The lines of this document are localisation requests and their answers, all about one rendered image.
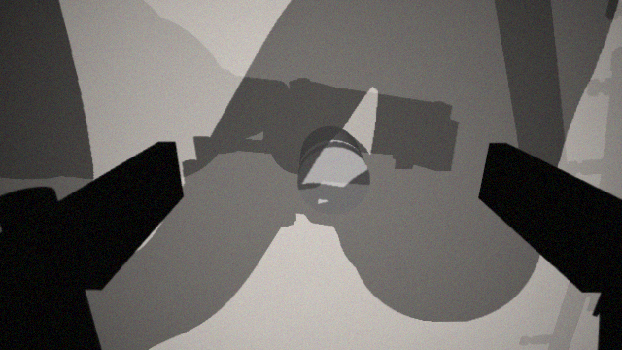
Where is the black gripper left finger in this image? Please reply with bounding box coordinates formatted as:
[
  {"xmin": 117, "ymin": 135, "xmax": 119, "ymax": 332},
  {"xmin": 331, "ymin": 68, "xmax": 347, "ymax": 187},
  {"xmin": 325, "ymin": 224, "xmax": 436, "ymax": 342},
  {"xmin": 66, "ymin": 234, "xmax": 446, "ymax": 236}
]
[{"xmin": 0, "ymin": 142, "xmax": 184, "ymax": 350}]

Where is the grey cylinder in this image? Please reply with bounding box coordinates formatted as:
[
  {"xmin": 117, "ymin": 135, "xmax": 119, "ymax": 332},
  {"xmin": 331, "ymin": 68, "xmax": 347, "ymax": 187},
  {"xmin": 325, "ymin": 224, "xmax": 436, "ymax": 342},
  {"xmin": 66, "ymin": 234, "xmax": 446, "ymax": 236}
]
[{"xmin": 297, "ymin": 126, "xmax": 370, "ymax": 215}]

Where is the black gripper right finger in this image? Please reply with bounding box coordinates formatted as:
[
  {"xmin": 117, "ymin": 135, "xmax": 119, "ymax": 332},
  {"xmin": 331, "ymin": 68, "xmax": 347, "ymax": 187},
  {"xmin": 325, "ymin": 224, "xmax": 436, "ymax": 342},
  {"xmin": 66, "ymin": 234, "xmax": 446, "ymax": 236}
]
[{"xmin": 478, "ymin": 143, "xmax": 622, "ymax": 350}]

